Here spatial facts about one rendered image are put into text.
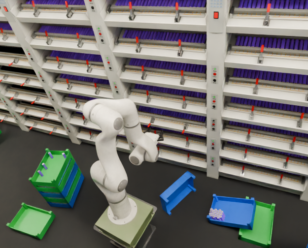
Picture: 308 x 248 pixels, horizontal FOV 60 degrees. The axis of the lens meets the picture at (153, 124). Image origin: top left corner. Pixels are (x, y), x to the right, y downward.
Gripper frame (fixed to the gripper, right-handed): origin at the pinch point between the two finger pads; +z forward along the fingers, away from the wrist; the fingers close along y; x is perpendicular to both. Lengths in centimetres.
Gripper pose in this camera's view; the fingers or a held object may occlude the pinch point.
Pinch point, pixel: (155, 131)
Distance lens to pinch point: 180.6
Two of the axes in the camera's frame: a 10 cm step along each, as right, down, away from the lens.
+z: 4.0, -5.2, 7.6
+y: 9.2, 1.9, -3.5
